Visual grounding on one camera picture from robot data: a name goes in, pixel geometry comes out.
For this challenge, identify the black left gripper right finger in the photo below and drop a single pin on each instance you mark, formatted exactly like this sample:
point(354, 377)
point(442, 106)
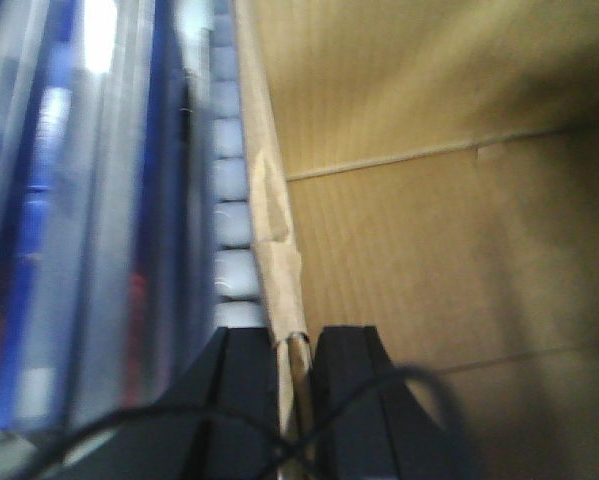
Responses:
point(378, 429)

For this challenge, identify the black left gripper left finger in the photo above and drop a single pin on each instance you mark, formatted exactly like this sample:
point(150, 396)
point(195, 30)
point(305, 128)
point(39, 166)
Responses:
point(234, 374)

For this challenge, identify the brown cardboard carton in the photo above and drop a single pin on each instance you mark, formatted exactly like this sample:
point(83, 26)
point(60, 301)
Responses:
point(442, 163)

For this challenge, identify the stainless steel shelf rail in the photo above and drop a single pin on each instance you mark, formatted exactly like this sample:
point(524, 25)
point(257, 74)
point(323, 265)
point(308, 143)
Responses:
point(125, 223)

